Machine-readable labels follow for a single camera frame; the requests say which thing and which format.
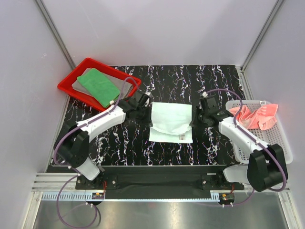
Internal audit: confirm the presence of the white cloth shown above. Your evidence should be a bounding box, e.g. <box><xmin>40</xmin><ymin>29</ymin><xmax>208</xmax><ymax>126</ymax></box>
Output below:
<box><xmin>149</xmin><ymin>102</ymin><xmax>193</xmax><ymax>144</ymax></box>

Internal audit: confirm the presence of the grey towel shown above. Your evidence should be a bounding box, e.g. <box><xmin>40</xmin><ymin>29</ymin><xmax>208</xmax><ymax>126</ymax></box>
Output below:
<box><xmin>72</xmin><ymin>68</ymin><xmax>133</xmax><ymax>102</ymax></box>

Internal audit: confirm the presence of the pink cloth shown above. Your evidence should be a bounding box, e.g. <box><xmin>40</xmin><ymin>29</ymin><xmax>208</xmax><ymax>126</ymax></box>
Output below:
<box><xmin>229</xmin><ymin>104</ymin><xmax>278</xmax><ymax>130</ymax></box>

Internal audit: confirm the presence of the green towel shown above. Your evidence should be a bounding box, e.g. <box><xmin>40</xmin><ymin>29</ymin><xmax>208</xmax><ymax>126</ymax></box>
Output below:
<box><xmin>77</xmin><ymin>68</ymin><xmax>121</xmax><ymax>107</ymax></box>

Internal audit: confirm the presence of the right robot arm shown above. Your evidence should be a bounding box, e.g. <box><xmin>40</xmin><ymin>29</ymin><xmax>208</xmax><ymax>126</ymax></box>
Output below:
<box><xmin>191</xmin><ymin>95</ymin><xmax>288</xmax><ymax>192</ymax></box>

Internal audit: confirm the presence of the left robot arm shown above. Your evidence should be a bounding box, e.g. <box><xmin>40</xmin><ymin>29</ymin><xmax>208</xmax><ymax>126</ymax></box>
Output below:
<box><xmin>53</xmin><ymin>90</ymin><xmax>152</xmax><ymax>189</ymax></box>

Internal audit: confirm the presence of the white perforated basket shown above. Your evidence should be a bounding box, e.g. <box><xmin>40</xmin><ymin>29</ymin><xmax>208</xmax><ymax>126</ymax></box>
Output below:
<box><xmin>232</xmin><ymin>100</ymin><xmax>293</xmax><ymax>165</ymax></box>

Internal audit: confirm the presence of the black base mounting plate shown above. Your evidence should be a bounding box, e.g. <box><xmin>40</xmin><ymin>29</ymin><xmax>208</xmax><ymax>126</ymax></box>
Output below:
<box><xmin>47</xmin><ymin>164</ymin><xmax>246</xmax><ymax>200</ymax></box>

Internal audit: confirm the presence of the red plastic tray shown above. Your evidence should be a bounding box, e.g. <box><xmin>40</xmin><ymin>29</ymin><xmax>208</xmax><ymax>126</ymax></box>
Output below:
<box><xmin>58</xmin><ymin>58</ymin><xmax>141</xmax><ymax>111</ymax></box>

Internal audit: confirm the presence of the right connector board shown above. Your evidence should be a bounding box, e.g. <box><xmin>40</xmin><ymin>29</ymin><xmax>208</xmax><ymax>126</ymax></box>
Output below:
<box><xmin>220</xmin><ymin>193</ymin><xmax>235</xmax><ymax>202</ymax></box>

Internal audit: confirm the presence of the connector board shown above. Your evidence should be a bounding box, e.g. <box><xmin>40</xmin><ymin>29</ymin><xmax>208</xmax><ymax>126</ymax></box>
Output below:
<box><xmin>91</xmin><ymin>192</ymin><xmax>105</xmax><ymax>200</ymax></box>
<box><xmin>220</xmin><ymin>193</ymin><xmax>235</xmax><ymax>202</ymax></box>

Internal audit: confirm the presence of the left connector board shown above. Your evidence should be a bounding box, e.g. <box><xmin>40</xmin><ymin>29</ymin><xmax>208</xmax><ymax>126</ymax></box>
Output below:
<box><xmin>91</xmin><ymin>192</ymin><xmax>105</xmax><ymax>200</ymax></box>

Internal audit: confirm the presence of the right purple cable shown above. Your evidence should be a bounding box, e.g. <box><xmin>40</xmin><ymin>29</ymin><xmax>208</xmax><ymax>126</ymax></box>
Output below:
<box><xmin>203</xmin><ymin>88</ymin><xmax>286</xmax><ymax>206</ymax></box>

